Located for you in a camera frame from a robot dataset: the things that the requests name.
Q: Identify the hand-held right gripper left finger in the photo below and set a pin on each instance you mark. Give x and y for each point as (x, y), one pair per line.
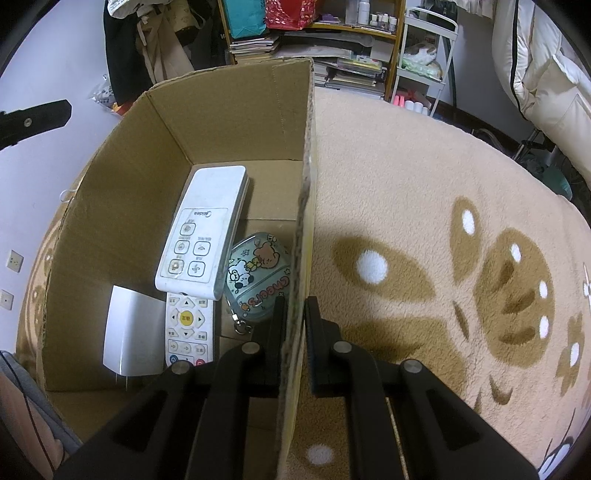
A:
(274, 341)

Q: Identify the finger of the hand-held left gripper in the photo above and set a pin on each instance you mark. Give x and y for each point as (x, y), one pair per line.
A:
(32, 122)

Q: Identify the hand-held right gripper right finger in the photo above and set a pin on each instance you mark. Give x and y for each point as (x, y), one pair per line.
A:
(318, 350)

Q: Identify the cartoon bear pouch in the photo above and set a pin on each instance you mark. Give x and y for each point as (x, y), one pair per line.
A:
(256, 277)

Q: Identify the white TV remote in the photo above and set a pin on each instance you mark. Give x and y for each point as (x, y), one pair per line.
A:
(187, 323)

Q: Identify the brown cardboard box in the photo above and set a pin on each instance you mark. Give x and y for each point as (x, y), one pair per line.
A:
(115, 221)

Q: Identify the white air conditioner remote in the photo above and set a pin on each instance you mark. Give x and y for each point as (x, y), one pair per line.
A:
(198, 230)

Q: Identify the white square charger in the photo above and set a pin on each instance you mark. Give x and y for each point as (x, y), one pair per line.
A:
(134, 332)

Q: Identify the plastic bag with yellow items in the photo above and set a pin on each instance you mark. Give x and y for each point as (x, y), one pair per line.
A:
(104, 94)

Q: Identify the black coat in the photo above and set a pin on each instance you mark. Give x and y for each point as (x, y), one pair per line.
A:
(120, 60)

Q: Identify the beige canvas bag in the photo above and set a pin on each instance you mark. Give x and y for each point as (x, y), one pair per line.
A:
(157, 55)

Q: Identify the stack of books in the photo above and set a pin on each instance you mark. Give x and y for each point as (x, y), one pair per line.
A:
(254, 48)

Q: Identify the teal bag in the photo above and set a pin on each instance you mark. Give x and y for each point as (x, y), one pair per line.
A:
(244, 18)

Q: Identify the person's grey clothing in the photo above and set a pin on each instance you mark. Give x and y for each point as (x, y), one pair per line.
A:
(27, 406)

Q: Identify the red patterned bag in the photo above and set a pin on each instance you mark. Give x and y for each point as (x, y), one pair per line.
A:
(291, 14)

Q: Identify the pale green tissue pack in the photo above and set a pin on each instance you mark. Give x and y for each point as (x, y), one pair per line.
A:
(422, 69)

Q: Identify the white brown plush toy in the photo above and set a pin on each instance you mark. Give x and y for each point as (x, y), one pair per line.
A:
(422, 50)

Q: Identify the wooden bookshelf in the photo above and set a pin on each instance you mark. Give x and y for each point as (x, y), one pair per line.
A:
(369, 33)

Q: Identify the row of small bottles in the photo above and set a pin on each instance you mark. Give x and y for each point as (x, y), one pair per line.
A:
(385, 22)

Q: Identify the tall white bottles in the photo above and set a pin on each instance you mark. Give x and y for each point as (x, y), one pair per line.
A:
(364, 13)

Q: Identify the cream quilted bedding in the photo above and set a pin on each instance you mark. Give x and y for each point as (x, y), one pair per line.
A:
(554, 92)

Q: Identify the white metal cart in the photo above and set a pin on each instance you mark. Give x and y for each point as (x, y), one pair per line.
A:
(434, 13)

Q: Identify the wall socket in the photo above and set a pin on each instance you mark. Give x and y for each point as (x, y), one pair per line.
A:
(14, 261)
(6, 300)

